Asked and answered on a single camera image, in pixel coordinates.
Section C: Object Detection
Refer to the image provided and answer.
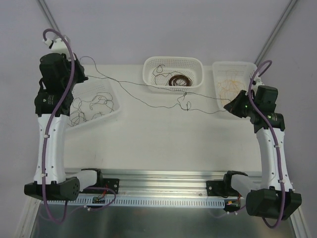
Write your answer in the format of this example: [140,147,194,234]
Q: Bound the yellow and black cables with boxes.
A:
[80,56,230,115]

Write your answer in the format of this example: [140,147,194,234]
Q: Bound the dark brown thin cable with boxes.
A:
[152,64,171,86]

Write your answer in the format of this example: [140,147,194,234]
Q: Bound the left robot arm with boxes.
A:
[24,53,104,201]

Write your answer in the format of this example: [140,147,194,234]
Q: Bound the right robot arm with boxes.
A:
[222,86,302,221]

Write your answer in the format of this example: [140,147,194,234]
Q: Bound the white perforated basket right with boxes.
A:
[212,61,257,111]

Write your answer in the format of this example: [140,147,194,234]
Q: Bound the white perforated basket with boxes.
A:
[142,57,205,93]
[66,79,121,133]
[212,61,257,111]

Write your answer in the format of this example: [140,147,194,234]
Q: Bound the white perforated basket left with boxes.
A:
[66,79,121,133]

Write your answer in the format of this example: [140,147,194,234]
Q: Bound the white perforated basket middle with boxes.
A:
[142,57,205,93]

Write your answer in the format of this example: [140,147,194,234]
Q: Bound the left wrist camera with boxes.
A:
[42,38,72,58]

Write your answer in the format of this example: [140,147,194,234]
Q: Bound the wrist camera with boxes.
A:
[42,38,72,58]
[252,76,264,87]

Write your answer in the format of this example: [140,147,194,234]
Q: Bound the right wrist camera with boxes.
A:
[252,76,264,87]

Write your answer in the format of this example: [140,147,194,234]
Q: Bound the dark loose cable left basket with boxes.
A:
[89,92,115,119]

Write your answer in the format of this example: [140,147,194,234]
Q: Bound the aluminium frame post left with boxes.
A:
[37,0,79,72]

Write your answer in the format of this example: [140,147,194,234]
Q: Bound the aluminium frame post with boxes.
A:
[37,0,79,72]
[254,0,300,66]

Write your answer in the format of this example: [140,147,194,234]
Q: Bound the brown coiled cable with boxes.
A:
[168,75,193,87]

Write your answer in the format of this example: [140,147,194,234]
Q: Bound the aluminium mounting rail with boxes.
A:
[101,169,226,198]

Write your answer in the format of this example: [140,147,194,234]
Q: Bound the white slotted cable duct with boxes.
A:
[74,195,225,208]

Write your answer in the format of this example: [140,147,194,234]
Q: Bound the aluminium frame post right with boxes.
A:
[254,0,300,66]

